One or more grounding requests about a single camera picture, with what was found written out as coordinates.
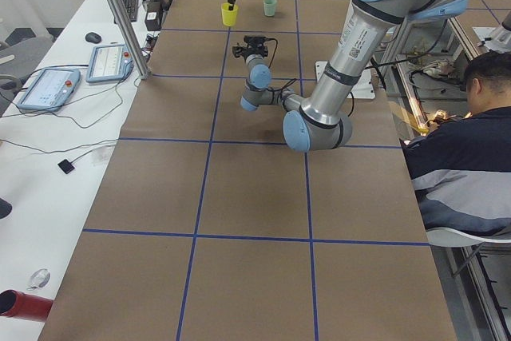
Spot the black box with label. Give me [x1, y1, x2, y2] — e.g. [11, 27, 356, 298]
[145, 0, 170, 32]

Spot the far blue teach pendant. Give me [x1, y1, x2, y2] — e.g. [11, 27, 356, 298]
[85, 44, 133, 83]

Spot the yellow plastic cup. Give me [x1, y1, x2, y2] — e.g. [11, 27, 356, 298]
[221, 2, 239, 27]

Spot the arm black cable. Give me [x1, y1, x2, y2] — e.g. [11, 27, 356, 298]
[263, 37, 296, 94]

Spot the person in navy jacket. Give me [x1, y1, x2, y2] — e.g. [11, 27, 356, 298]
[402, 52, 510, 236]

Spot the aluminium frame post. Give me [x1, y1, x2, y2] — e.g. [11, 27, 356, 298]
[107, 0, 151, 80]

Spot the green plastic cup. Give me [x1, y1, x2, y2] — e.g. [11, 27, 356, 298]
[263, 0, 278, 18]

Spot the near blue teach pendant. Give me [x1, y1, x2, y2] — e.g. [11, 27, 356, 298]
[17, 68, 81, 112]

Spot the red cylinder bottle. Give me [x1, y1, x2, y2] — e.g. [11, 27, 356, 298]
[1, 290, 53, 322]

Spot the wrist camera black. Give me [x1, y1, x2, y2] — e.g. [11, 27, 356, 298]
[244, 35, 267, 47]

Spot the black keyboard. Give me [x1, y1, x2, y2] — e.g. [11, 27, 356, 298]
[121, 0, 140, 22]

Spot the blue teach pendant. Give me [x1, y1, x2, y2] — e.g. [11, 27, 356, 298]
[17, 68, 81, 112]
[85, 44, 133, 83]

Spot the black computer mouse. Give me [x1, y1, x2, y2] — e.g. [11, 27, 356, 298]
[85, 32, 102, 44]

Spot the small black square pad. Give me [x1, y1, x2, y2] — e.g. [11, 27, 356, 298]
[57, 159, 75, 174]

